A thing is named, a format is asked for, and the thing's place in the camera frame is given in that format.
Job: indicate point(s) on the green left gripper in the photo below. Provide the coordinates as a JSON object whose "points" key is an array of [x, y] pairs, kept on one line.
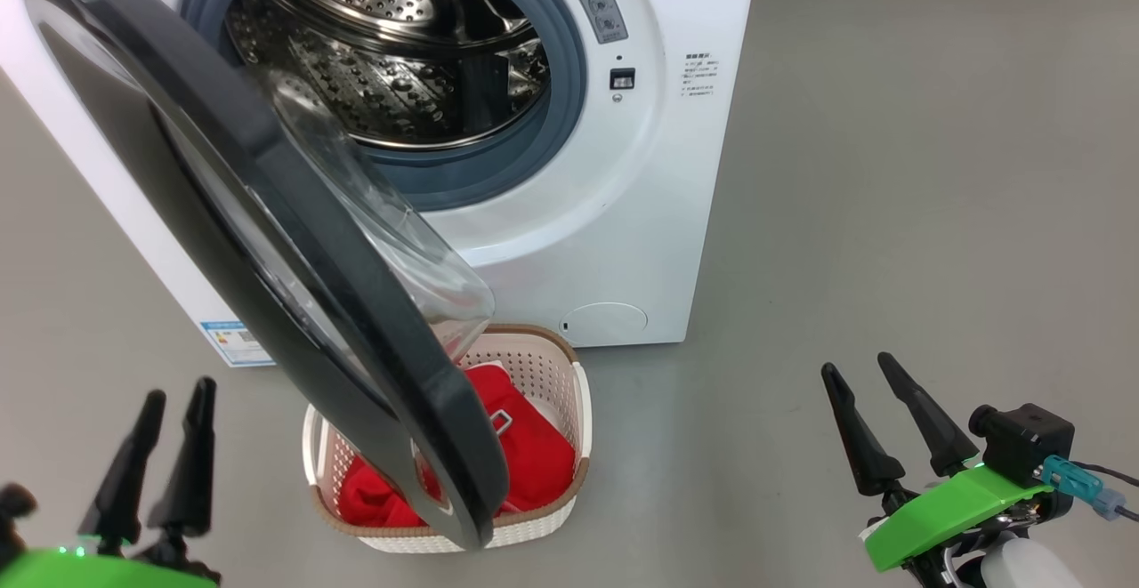
{"points": [[89, 570]]}

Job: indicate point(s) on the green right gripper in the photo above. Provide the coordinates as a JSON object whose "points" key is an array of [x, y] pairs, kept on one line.
{"points": [[952, 512]]}

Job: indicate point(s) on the black round glass washer door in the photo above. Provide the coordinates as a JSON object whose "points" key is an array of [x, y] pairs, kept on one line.
{"points": [[294, 241]]}

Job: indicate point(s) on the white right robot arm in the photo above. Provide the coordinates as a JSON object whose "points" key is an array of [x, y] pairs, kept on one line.
{"points": [[1023, 566]]}

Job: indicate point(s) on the cream perforated laundry basket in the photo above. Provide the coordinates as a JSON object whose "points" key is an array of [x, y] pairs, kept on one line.
{"points": [[561, 374]]}

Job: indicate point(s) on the white front-load washing machine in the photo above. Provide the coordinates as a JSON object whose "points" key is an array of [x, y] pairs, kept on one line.
{"points": [[623, 214]]}

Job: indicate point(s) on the stainless steel washing machine drum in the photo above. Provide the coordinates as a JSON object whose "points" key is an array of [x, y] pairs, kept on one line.
{"points": [[383, 54]]}

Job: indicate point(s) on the blue energy label sticker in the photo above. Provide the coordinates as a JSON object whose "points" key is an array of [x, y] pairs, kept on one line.
{"points": [[233, 348]]}

